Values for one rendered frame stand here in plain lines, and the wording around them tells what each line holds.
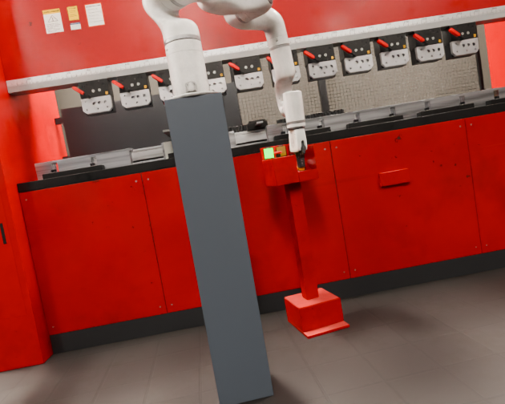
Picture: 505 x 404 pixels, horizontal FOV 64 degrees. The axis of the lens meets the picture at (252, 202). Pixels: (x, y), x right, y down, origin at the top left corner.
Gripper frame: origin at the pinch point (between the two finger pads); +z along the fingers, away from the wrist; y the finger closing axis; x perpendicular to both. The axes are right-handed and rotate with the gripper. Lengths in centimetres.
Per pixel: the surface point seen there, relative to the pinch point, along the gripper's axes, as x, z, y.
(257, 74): -2, -47, -40
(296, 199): -5.2, 16.1, 2.5
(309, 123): 21.6, -17.5, -34.2
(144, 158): -66, -12, -78
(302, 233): -5.2, 31.5, 3.8
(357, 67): 51, -43, -29
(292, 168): -7.0, 1.4, 6.2
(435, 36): 96, -53, -21
